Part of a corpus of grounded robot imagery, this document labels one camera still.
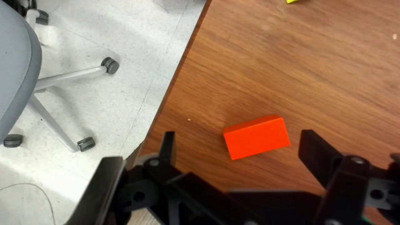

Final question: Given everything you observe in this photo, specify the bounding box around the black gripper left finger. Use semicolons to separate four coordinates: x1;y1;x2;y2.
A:
124;130;260;225

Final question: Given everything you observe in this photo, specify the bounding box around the orange rectangular block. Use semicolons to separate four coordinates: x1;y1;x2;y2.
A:
222;115;292;161

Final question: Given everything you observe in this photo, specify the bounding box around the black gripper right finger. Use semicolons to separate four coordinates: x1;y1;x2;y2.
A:
298;129;400;225

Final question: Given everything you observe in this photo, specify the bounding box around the grey chair with castors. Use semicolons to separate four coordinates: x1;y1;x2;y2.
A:
0;0;123;154

